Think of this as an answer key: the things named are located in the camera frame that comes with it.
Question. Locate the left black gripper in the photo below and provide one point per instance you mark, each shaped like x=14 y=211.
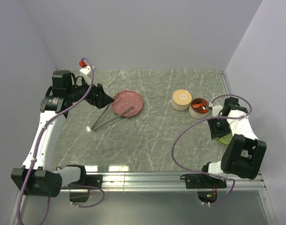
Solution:
x=100 y=101

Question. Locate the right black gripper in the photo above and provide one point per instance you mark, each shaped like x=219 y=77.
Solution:
x=214 y=131

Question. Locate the green round lid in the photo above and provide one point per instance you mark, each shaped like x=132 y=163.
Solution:
x=225 y=140

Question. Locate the beige steel container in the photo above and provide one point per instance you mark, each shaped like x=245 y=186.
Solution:
x=193 y=112
x=180 y=106

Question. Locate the red shrimp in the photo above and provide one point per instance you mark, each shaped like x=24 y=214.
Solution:
x=197 y=106

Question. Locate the beige round lid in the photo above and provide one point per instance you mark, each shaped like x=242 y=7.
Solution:
x=181 y=97

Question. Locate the red sausage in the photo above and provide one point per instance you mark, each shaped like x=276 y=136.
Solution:
x=202 y=110

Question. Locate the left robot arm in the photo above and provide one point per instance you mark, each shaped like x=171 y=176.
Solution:
x=66 y=91

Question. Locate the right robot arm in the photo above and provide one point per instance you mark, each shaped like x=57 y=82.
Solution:
x=245 y=152

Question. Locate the pink polka dot plate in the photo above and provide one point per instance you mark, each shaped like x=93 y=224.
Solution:
x=126 y=99

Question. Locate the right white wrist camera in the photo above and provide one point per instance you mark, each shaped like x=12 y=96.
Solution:
x=215 y=109

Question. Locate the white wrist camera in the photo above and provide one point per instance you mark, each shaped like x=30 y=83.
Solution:
x=86 y=73
x=215 y=109

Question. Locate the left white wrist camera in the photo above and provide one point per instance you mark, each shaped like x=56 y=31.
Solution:
x=86 y=73

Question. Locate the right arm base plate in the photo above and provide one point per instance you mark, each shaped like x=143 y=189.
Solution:
x=201 y=181

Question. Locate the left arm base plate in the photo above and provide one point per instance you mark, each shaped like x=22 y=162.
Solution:
x=92 y=180

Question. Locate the aluminium rail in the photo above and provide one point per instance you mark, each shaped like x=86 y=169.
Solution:
x=133 y=181

